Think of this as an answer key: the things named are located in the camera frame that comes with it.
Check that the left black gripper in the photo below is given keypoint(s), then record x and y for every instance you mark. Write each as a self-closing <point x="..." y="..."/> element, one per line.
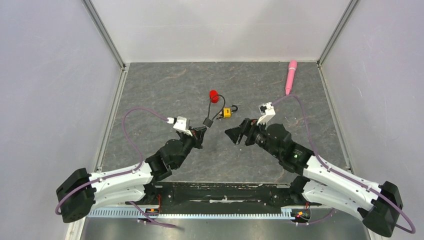
<point x="198" y="133"/>

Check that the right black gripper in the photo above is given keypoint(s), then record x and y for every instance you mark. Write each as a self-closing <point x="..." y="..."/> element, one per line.
<point x="248" y="125"/>

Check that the yellow black padlock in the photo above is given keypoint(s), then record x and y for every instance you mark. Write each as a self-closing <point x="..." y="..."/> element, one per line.
<point x="227" y="112"/>

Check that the pink pen-shaped stick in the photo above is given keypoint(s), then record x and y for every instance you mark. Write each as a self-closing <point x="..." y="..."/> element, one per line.
<point x="292" y="67"/>

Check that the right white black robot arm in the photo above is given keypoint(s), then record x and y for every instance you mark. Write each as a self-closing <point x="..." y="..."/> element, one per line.
<point x="318" y="181"/>

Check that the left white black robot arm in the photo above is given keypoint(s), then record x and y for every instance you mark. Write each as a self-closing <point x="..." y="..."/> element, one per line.
<point x="83" y="192"/>

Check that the red cylindrical cap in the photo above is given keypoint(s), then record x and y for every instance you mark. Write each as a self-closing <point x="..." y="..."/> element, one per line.
<point x="214" y="96"/>

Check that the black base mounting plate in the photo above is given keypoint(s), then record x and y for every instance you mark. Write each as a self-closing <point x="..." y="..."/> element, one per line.
<point x="220" y="198"/>

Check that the white slotted cable duct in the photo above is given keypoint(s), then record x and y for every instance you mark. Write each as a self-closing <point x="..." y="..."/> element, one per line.
<point x="132" y="212"/>

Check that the left aluminium frame rail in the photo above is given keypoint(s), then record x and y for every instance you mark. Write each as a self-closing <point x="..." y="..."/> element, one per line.
<point x="123" y="68"/>

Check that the aluminium frame rail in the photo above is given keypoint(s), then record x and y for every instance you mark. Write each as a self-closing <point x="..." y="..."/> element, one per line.
<point x="326" y="65"/>
<point x="123" y="68"/>

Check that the right aluminium frame rail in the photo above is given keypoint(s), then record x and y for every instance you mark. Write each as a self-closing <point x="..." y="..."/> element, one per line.
<point x="326" y="65"/>

